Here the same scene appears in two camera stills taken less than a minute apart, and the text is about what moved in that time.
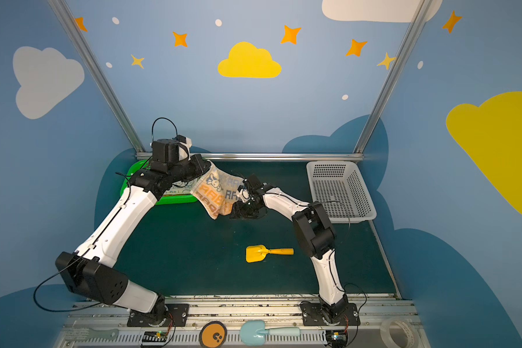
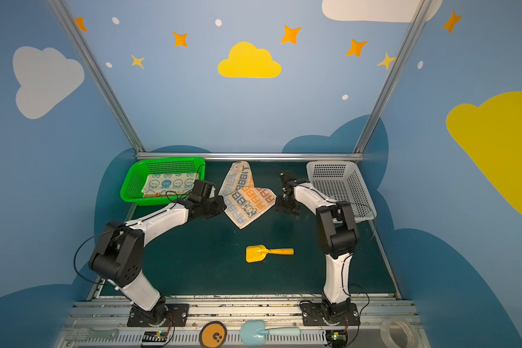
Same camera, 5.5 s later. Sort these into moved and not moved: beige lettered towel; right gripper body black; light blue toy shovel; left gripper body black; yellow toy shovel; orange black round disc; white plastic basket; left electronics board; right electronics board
Moved: right gripper body black; beige lettered towel; left gripper body black
Not moved: left electronics board; yellow toy shovel; right electronics board; white plastic basket; light blue toy shovel; orange black round disc
